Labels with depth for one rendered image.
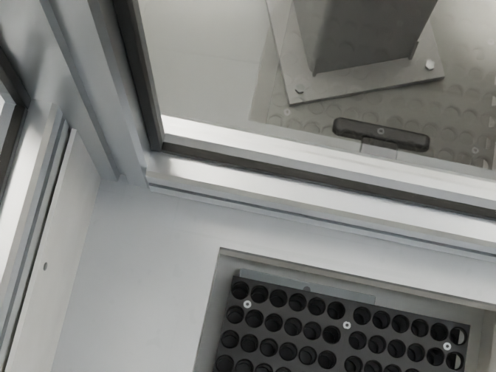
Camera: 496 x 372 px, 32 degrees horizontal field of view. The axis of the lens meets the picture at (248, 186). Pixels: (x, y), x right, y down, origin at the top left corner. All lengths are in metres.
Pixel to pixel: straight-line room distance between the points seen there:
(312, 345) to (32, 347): 0.21
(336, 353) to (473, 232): 0.14
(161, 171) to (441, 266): 0.20
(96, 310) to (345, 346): 0.18
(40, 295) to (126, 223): 0.11
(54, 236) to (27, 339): 0.06
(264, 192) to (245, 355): 0.13
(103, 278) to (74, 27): 0.26
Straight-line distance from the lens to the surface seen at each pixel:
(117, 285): 0.60
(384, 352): 0.65
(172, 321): 0.59
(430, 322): 0.66
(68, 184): 0.53
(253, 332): 0.64
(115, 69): 0.42
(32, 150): 0.48
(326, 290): 0.70
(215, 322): 0.70
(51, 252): 0.52
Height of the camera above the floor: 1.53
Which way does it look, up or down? 75 degrees down
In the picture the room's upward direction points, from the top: 6 degrees clockwise
